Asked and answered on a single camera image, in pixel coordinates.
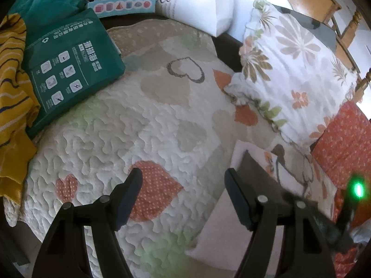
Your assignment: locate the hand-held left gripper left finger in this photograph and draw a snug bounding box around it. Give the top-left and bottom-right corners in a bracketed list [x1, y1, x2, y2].
[31, 168, 144, 278]

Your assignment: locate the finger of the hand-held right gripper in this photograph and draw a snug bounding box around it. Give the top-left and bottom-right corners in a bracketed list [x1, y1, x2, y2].
[281, 192, 300, 205]

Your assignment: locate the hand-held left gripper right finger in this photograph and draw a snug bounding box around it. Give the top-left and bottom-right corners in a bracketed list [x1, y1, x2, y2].
[224, 168, 337, 278]

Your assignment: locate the pale pink small garment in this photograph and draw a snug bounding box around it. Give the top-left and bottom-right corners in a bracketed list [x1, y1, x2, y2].
[185, 140, 337, 278]

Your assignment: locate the red dotted cushion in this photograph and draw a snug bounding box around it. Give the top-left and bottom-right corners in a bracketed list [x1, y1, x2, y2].
[310, 101, 371, 278]

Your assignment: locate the heart print quilt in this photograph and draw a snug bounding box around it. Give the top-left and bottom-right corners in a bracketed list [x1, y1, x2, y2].
[4, 19, 334, 278]

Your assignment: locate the floral pillow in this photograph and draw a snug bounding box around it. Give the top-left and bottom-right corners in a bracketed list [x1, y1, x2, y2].
[223, 0, 366, 151]

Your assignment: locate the green tissue package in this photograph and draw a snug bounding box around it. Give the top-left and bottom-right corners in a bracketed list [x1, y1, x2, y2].
[22, 8, 126, 138]

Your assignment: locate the yellow striped garment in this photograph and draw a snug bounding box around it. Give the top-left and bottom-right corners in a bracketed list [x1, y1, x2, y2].
[0, 13, 41, 206]

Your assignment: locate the colourful shapes printed box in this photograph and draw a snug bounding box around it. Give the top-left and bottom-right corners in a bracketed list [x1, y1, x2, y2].
[87, 0, 157, 16]

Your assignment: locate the white paper bag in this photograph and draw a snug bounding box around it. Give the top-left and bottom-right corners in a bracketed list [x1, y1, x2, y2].
[117, 0, 235, 37]

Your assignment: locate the teal cloth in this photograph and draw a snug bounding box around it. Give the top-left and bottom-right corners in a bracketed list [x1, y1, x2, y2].
[7, 0, 87, 25]

